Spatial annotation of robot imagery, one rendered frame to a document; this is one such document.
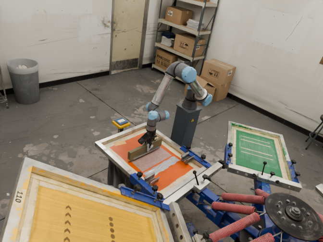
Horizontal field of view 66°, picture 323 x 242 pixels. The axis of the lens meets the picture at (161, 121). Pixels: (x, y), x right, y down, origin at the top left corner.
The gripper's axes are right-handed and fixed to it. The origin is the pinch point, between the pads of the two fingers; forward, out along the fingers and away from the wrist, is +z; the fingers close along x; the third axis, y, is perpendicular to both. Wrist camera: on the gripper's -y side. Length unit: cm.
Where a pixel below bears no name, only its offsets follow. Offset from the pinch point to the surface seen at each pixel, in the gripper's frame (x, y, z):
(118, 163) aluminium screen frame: 0.1, -27.4, 1.9
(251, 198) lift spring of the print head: -89, 4, -18
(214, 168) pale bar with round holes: -52, 25, -5
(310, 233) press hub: -122, -6, -30
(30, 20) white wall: 339, 46, -27
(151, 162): -10.8, -2.5, 4.8
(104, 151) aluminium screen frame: 18.7, -27.8, 1.9
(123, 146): 17.7, -8.4, 4.9
